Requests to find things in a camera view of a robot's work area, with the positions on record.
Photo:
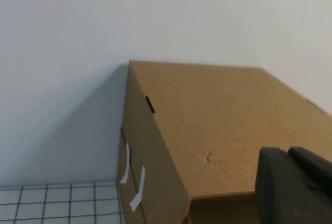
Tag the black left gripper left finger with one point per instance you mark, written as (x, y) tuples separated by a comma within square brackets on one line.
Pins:
[(280, 198)]

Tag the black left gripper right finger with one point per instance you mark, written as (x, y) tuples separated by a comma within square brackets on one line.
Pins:
[(313, 169)]

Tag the white tape strip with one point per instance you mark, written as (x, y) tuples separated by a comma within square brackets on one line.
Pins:
[(126, 164), (140, 185)]

